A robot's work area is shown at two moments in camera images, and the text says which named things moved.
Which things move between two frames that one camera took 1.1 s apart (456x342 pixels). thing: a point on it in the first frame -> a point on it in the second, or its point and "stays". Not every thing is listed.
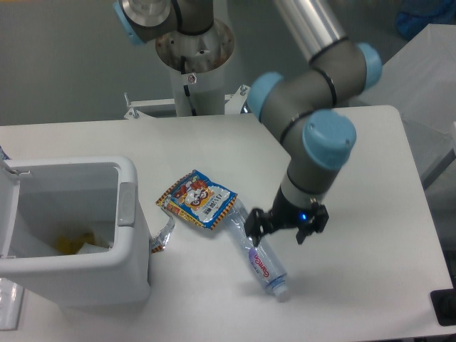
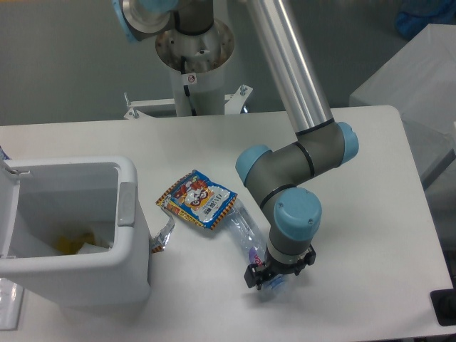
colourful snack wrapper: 197,199 stays
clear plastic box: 11,299 stays
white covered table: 419,80 stays
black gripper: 283,215 -> 253,276
